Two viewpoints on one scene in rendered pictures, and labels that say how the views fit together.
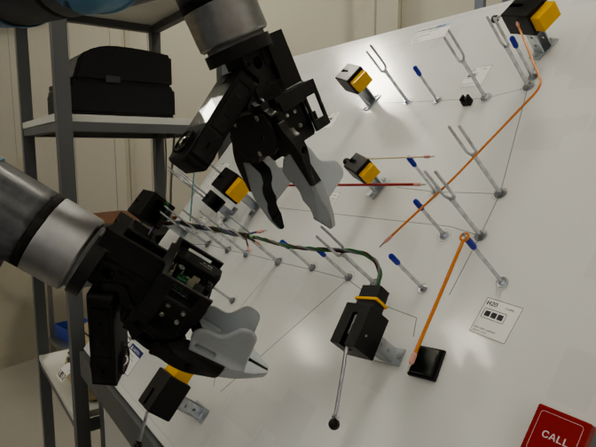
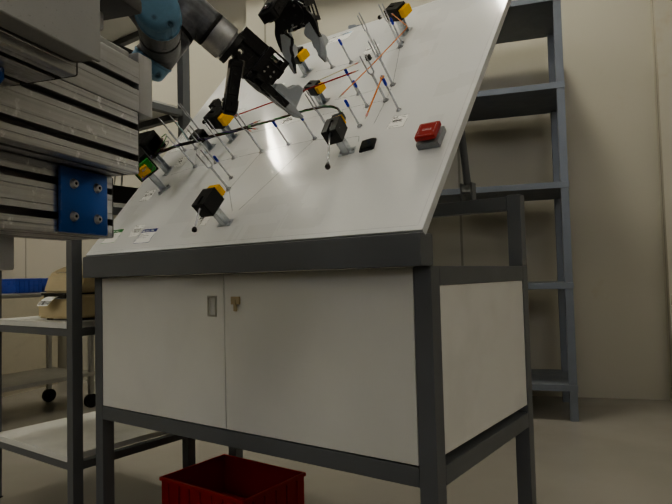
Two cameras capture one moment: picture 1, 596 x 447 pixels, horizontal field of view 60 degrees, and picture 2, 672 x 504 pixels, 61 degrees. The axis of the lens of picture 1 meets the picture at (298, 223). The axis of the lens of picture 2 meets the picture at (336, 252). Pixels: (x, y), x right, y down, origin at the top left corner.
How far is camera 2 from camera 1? 0.98 m
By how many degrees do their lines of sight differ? 21
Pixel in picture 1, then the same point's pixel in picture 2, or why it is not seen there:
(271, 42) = not seen: outside the picture
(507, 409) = (407, 141)
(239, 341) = (295, 90)
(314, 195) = (320, 41)
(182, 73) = not seen: hidden behind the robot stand
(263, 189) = (290, 48)
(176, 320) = (270, 75)
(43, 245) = (222, 27)
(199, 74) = not seen: hidden behind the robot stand
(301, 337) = (290, 168)
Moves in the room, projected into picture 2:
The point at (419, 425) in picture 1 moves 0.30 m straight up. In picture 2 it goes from (369, 163) to (365, 39)
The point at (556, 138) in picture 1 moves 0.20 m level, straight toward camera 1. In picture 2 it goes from (416, 60) to (416, 30)
